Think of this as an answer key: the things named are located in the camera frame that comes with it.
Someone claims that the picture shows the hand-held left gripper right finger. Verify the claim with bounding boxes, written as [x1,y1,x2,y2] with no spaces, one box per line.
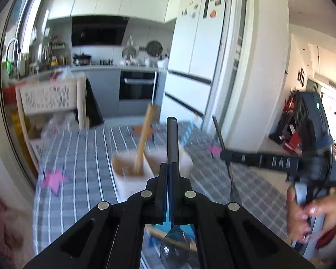
[169,164,315,269]

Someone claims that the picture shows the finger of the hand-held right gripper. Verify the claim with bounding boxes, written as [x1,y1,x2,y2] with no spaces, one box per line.
[220,148,258,165]

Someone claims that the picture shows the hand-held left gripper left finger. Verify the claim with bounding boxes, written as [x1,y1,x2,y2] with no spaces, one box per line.
[24,163,170,269]

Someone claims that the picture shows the white plastic utensil holder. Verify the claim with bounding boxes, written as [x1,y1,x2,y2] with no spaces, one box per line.
[110,148,194,204]

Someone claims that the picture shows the black slim plastic utensil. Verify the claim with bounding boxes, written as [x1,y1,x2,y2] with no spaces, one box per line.
[212,116,236,199]

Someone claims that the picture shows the wooden chopstick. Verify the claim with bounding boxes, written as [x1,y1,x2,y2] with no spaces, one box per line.
[134,104,161,174]

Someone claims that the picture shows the black plastic spoon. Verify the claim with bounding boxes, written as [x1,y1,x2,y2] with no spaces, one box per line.
[159,117,191,269]

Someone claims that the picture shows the person's right hand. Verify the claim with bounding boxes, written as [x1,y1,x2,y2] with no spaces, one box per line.
[286,186,336,243]

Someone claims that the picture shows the grey checked tablecloth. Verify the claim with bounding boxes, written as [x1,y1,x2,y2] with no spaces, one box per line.
[32,119,292,269]

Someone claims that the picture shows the black built-in oven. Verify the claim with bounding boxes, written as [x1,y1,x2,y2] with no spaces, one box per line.
[119,71,157,101]

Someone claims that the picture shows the grey base cabinet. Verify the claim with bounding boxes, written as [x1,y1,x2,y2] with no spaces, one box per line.
[85,69,121,118]

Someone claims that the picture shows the crumpled clear plastic bag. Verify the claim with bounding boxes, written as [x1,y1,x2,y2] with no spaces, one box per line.
[42,112,79,135]

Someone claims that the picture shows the white refrigerator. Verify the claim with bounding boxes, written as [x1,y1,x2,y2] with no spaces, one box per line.
[159,0,230,118]

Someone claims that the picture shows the white rice cooker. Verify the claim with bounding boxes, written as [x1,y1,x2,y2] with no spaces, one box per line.
[157,53,170,69]

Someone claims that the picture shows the dark hanging pan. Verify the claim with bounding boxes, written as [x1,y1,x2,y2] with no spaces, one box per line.
[146,41,163,56]

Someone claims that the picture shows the grey hanging pan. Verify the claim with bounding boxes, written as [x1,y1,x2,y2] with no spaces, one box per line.
[122,46,137,59]

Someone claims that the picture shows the beige plastic storage cart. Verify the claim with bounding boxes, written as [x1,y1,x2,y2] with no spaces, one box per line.
[15,76,87,171]

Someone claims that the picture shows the yellow foil package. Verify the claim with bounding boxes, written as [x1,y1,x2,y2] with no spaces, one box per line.
[11,109,31,171]

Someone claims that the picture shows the white plastic bag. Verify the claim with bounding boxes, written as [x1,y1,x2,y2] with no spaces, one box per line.
[54,67,73,82]

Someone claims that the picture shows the black wok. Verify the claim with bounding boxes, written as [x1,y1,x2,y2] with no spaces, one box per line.
[73,53,92,65]

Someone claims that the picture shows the black range hood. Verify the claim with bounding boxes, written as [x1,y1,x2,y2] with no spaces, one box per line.
[71,15,129,47]

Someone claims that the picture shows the red basket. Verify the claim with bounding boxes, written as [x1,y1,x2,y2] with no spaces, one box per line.
[3,85,17,104]

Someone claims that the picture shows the kitchen faucet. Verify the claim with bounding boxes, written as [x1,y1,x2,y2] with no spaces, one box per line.
[6,38,21,76]

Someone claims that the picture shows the white wall cabinets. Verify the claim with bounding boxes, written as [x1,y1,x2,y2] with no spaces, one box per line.
[46,0,182,24]

